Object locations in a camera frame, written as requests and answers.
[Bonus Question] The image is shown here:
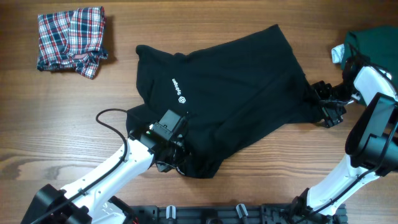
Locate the black garment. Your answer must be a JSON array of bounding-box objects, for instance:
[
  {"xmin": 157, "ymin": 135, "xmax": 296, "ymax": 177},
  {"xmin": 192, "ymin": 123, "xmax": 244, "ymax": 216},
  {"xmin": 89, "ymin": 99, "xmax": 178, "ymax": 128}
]
[{"xmin": 126, "ymin": 25, "xmax": 322, "ymax": 179}]

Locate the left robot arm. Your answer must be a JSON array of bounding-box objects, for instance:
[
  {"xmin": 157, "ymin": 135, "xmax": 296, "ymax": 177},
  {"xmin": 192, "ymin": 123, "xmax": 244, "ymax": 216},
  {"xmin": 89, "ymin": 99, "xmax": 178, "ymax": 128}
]
[{"xmin": 22, "ymin": 110, "xmax": 190, "ymax": 223}]

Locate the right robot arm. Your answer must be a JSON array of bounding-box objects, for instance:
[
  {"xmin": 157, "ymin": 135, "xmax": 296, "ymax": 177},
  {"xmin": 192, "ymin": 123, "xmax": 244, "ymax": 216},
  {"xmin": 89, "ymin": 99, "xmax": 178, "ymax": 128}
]
[{"xmin": 286, "ymin": 45, "xmax": 397, "ymax": 223}]

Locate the dark green folded garment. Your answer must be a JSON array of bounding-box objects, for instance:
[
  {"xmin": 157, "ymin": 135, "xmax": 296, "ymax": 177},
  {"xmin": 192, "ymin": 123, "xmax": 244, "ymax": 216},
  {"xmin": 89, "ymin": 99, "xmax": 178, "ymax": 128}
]
[{"xmin": 331, "ymin": 26, "xmax": 397, "ymax": 106}]

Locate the plaid folded cloth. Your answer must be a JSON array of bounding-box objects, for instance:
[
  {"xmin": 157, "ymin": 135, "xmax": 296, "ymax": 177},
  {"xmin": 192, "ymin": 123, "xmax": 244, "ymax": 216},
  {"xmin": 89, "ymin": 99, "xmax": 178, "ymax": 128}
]
[{"xmin": 37, "ymin": 6, "xmax": 108, "ymax": 80}]

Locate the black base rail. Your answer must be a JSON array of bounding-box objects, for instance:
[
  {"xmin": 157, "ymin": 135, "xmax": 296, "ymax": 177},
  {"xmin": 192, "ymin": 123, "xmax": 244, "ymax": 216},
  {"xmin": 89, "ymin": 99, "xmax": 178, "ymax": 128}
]
[{"xmin": 132, "ymin": 203, "xmax": 348, "ymax": 224}]

